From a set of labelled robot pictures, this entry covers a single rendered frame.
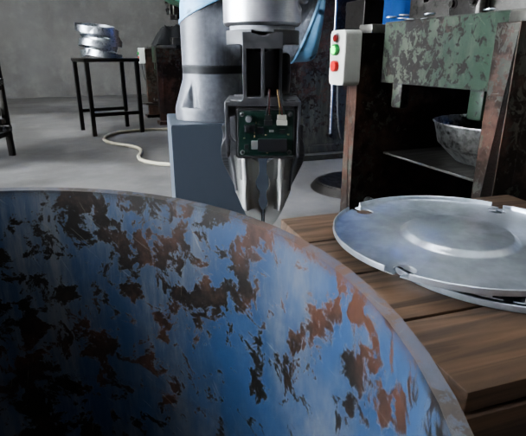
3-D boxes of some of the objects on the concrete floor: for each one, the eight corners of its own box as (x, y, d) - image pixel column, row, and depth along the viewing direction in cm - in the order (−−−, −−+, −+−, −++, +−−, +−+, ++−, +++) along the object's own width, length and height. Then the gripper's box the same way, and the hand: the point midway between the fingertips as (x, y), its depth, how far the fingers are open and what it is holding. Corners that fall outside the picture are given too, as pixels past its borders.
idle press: (152, 129, 375) (132, -128, 318) (131, 116, 460) (112, -89, 403) (317, 119, 435) (325, -99, 378) (272, 108, 520) (272, -71, 462)
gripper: (210, 28, 41) (218, 253, 48) (314, 28, 40) (307, 253, 48) (219, 32, 49) (225, 223, 56) (306, 32, 49) (300, 223, 56)
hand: (263, 218), depth 54 cm, fingers closed
